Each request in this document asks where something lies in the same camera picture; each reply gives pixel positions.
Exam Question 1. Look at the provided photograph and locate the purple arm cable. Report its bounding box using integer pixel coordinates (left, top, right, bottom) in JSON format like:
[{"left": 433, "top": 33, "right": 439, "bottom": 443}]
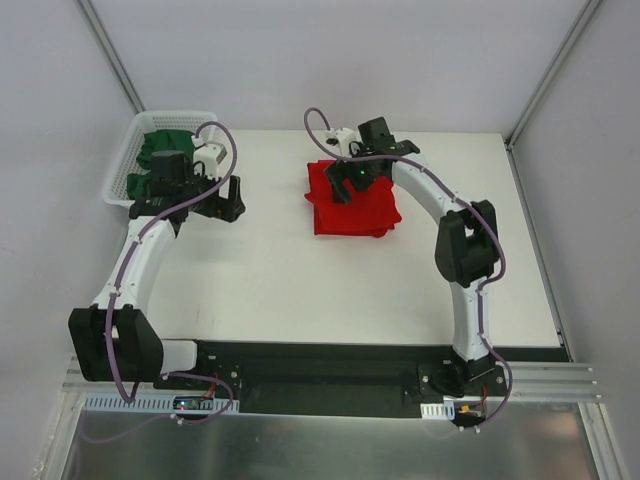
[
  {"left": 303, "top": 106, "right": 514, "bottom": 441},
  {"left": 79, "top": 119, "right": 240, "bottom": 444}
]

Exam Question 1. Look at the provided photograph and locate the red t shirt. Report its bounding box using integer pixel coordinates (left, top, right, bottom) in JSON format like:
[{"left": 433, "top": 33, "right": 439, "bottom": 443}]
[{"left": 305, "top": 160, "right": 402, "bottom": 238}]

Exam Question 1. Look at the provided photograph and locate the left aluminium frame post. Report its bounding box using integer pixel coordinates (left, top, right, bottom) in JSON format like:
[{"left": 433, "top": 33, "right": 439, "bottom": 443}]
[{"left": 74, "top": 0, "right": 146, "bottom": 114}]

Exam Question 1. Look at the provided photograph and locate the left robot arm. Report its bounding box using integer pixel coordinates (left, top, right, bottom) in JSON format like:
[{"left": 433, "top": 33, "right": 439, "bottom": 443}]
[{"left": 68, "top": 144, "right": 246, "bottom": 389}]

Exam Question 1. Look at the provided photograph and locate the right aluminium frame post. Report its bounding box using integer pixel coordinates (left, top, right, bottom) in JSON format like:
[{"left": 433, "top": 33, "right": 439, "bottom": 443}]
[{"left": 504, "top": 0, "right": 605, "bottom": 152}]

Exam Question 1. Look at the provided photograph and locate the right white cable duct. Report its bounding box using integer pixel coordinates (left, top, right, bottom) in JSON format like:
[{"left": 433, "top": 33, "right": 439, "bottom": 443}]
[{"left": 420, "top": 401, "right": 455, "bottom": 421}]

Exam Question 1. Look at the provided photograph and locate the green t shirt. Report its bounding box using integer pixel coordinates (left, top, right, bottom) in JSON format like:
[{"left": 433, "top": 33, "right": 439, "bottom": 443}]
[{"left": 126, "top": 129, "right": 194, "bottom": 200}]

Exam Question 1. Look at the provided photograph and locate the white cable duct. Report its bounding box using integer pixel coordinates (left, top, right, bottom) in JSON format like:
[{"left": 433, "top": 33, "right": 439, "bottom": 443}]
[
  {"left": 420, "top": 401, "right": 455, "bottom": 421},
  {"left": 84, "top": 393, "right": 240, "bottom": 416}
]

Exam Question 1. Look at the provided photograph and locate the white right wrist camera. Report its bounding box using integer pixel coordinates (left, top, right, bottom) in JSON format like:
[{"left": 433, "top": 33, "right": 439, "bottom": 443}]
[{"left": 324, "top": 128, "right": 358, "bottom": 158}]

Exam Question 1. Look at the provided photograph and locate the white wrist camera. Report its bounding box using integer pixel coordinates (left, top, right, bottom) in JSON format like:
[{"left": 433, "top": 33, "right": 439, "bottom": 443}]
[
  {"left": 324, "top": 128, "right": 358, "bottom": 158},
  {"left": 193, "top": 140, "right": 227, "bottom": 180}
]

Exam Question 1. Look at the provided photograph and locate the left white cable duct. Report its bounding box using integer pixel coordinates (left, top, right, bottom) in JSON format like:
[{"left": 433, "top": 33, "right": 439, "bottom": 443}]
[{"left": 84, "top": 393, "right": 240, "bottom": 416}]

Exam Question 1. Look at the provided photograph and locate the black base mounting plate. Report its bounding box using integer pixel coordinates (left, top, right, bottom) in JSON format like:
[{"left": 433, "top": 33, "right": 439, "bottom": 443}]
[{"left": 154, "top": 341, "right": 507, "bottom": 418}]

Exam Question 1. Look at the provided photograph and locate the aluminium frame post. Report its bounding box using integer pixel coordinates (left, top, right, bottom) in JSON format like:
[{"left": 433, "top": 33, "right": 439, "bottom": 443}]
[
  {"left": 74, "top": 0, "right": 146, "bottom": 114},
  {"left": 504, "top": 0, "right": 605, "bottom": 152}
]

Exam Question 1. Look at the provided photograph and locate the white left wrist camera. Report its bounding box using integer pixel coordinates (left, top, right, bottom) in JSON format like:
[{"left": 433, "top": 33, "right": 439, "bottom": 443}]
[{"left": 193, "top": 140, "right": 227, "bottom": 180}]

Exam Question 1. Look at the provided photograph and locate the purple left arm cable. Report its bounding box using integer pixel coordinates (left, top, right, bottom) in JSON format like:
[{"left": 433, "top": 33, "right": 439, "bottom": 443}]
[{"left": 79, "top": 119, "right": 240, "bottom": 444}]

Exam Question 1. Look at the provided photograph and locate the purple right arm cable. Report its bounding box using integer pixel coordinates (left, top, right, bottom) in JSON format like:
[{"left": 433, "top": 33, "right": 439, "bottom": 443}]
[{"left": 303, "top": 106, "right": 514, "bottom": 441}]

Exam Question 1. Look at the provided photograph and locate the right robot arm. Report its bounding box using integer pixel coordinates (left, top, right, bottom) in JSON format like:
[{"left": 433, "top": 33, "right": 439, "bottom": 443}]
[{"left": 325, "top": 117, "right": 505, "bottom": 398}]

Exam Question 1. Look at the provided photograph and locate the white plastic basket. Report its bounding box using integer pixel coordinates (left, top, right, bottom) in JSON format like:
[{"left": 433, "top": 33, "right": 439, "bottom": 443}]
[{"left": 102, "top": 110, "right": 218, "bottom": 208}]

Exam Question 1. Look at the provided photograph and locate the aluminium front rail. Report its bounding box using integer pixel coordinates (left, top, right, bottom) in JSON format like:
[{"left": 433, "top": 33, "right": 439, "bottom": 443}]
[{"left": 62, "top": 319, "right": 601, "bottom": 401}]

